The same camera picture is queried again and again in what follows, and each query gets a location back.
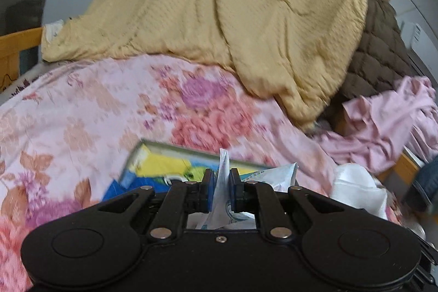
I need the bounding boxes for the white tissue pack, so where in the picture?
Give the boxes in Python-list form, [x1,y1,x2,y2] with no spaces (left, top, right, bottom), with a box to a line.
[187,149,298,230]

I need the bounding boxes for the white cloth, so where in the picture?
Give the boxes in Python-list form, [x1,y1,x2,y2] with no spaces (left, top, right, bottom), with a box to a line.
[330,163,388,220]

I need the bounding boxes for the grey shallow box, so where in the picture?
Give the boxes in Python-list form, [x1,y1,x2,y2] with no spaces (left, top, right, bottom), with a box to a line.
[117,138,275,200]

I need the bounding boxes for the yellow blue cartoon towel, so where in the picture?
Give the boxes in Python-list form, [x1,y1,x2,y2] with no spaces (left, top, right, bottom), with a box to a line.
[102,144,271,202]

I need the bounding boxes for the pink floral bedsheet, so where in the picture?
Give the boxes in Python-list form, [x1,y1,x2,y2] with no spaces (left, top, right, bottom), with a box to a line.
[1,55,336,291]

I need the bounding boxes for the pink crumpled cloth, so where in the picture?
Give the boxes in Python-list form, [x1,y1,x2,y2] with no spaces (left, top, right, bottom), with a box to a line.
[316,76,437,174]

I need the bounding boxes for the yellow quilted blanket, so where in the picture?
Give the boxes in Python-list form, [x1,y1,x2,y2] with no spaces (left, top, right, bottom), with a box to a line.
[42,0,367,128]

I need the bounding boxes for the blue denim jeans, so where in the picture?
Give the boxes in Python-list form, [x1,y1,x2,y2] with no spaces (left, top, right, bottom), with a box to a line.
[404,158,438,214]

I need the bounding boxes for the brown puffer jacket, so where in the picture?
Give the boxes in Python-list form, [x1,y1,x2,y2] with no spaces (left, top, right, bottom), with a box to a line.
[321,0,420,123]

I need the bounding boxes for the white air conditioner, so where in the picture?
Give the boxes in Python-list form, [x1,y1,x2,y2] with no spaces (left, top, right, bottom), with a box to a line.
[401,21,437,78]

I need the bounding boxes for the wooden bed frame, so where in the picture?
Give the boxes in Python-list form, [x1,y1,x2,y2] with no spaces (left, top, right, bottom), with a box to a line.
[0,27,43,92]

